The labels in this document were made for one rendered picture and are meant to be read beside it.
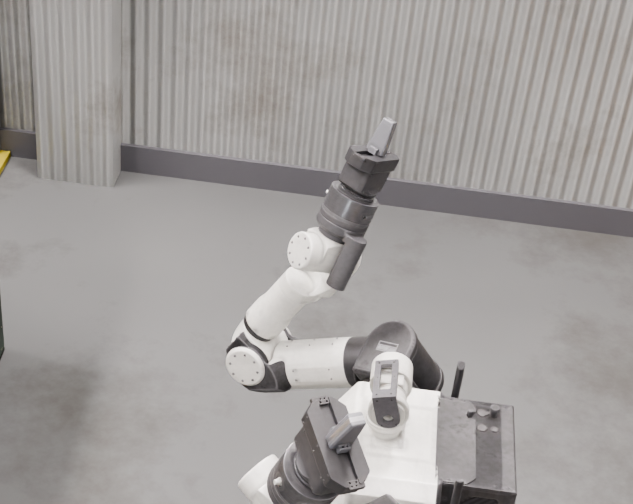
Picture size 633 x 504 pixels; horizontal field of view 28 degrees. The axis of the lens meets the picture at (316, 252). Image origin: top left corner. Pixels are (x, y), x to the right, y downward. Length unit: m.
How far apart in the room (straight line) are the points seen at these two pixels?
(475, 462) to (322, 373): 0.38
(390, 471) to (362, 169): 0.49
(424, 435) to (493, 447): 0.11
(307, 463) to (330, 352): 0.65
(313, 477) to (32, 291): 2.98
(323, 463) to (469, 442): 0.52
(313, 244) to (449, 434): 0.39
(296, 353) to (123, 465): 1.65
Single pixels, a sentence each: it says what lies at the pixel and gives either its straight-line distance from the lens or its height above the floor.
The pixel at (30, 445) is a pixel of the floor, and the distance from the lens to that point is 3.90.
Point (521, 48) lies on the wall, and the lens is 4.68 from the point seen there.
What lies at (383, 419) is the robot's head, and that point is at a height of 1.44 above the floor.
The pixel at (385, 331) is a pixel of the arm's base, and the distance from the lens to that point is 2.17.
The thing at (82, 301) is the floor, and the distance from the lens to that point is 4.41.
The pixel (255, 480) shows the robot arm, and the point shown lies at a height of 1.52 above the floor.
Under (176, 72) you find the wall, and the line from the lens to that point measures 4.84.
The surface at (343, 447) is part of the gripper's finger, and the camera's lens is 1.54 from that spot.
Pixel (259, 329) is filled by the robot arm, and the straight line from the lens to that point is 2.24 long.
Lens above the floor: 2.74
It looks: 36 degrees down
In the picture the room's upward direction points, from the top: 6 degrees clockwise
